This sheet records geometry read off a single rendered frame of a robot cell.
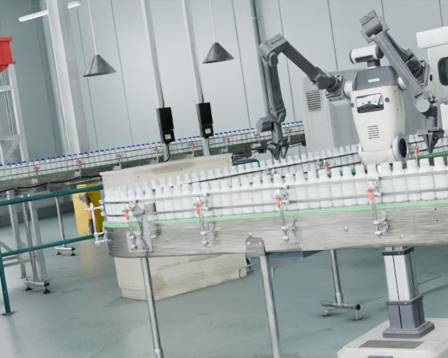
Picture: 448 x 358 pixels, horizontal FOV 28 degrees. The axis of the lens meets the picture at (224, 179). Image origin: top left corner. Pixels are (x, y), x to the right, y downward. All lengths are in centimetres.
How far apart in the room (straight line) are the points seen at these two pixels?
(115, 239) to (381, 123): 148
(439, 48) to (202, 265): 285
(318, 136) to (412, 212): 644
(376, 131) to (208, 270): 413
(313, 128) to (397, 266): 576
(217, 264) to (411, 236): 477
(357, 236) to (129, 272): 463
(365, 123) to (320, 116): 561
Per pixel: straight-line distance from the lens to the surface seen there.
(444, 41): 780
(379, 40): 395
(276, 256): 443
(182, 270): 812
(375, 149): 442
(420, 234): 370
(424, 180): 368
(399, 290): 452
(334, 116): 997
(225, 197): 418
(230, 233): 417
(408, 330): 453
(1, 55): 1043
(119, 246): 467
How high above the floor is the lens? 139
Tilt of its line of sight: 3 degrees down
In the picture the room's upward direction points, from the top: 8 degrees counter-clockwise
